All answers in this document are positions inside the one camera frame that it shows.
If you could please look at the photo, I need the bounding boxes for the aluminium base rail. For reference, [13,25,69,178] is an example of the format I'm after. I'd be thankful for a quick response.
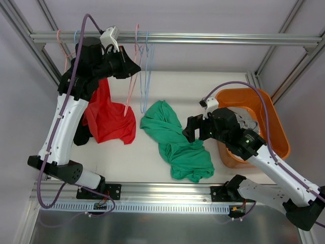
[30,181,282,204]

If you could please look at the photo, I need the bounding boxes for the light blue wire hanger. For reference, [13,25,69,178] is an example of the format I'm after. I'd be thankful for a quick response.
[144,32,154,113]

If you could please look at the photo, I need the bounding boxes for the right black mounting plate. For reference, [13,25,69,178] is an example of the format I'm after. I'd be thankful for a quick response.
[210,186,231,202]

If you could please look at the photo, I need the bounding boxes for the aluminium hanging rail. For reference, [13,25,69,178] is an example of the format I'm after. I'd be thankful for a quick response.
[29,31,323,47]

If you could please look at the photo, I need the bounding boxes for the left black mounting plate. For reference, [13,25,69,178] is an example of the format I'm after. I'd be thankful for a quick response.
[76,183,121,200]

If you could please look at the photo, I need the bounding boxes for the slotted white cable duct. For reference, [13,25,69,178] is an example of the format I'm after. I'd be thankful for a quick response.
[50,201,230,215]

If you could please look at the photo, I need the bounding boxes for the grey tank top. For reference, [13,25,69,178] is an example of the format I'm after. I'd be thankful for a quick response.
[228,107,260,134]

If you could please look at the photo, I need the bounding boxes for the pink wire hanger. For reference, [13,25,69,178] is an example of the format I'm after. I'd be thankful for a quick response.
[56,29,74,72]
[123,23,143,117]

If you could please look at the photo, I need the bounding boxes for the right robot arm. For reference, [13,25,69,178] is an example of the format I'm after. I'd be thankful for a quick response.
[182,108,324,231]

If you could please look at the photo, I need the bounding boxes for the red tank top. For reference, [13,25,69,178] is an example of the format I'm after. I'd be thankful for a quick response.
[82,78,136,144]

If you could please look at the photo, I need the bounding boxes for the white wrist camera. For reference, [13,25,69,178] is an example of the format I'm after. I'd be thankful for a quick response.
[199,97,219,120]
[100,25,119,52]

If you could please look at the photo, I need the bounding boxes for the orange plastic basket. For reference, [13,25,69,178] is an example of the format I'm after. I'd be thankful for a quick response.
[215,88,290,160]

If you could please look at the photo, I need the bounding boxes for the green tank top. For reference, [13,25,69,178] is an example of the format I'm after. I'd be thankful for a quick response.
[140,100,215,183]

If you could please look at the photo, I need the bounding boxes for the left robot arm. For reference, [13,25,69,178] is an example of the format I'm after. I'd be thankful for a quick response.
[27,36,140,199]

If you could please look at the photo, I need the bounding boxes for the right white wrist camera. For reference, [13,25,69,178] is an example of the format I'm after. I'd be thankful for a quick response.
[199,97,219,120]

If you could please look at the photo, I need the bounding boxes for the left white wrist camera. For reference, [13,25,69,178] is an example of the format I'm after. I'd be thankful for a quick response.
[100,25,119,52]

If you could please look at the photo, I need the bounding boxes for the black tank top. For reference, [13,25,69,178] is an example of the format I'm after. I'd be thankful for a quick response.
[73,114,93,146]

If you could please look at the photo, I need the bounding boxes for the black mounting plate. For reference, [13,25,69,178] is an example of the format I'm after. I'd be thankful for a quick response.
[210,186,231,202]
[76,183,121,200]

